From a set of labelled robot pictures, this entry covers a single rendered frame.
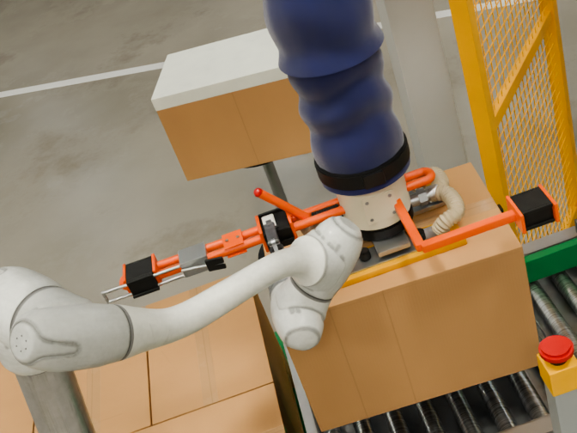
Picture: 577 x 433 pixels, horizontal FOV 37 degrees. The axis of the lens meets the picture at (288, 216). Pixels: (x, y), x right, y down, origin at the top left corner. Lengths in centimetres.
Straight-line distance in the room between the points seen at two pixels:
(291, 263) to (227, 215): 283
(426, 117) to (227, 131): 82
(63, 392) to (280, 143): 203
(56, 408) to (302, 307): 52
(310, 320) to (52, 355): 57
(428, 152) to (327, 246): 156
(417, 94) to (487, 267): 116
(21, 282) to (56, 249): 333
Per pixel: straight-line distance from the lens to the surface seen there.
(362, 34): 183
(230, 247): 210
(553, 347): 188
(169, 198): 485
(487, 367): 230
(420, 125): 317
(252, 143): 351
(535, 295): 272
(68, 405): 170
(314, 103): 191
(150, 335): 155
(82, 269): 462
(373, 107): 192
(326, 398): 225
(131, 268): 216
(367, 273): 208
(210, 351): 289
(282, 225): 210
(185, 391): 281
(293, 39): 182
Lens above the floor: 240
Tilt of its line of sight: 34 degrees down
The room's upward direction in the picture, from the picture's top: 21 degrees counter-clockwise
